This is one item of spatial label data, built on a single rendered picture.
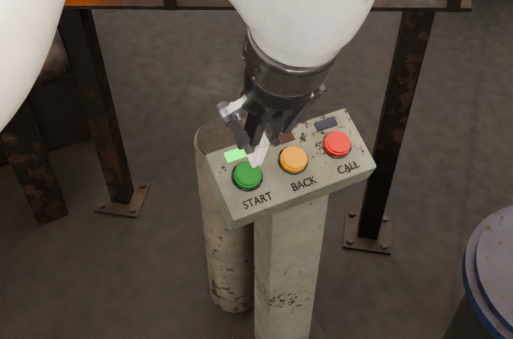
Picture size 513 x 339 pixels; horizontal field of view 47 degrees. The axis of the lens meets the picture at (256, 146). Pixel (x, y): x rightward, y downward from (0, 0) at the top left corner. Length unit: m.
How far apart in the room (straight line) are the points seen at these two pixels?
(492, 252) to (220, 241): 0.50
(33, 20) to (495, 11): 2.25
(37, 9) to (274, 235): 0.72
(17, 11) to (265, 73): 0.32
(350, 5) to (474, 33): 1.84
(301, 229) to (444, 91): 1.13
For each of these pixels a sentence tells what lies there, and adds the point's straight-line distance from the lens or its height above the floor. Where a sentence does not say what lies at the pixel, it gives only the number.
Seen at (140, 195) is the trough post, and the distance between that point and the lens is 1.62.
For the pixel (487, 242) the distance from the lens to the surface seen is 1.06.
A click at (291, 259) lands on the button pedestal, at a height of 0.39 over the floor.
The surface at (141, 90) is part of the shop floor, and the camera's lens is 1.94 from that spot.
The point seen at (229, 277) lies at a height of 0.16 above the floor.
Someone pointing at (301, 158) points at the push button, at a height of 0.61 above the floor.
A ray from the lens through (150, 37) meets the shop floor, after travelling 2.16.
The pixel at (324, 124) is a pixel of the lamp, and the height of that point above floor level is 0.61.
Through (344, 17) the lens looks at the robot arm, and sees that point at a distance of 0.46.
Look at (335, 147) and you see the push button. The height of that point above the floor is 0.61.
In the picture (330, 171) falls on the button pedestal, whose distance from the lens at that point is 0.88.
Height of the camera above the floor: 1.25
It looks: 46 degrees down
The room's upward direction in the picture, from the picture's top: straight up
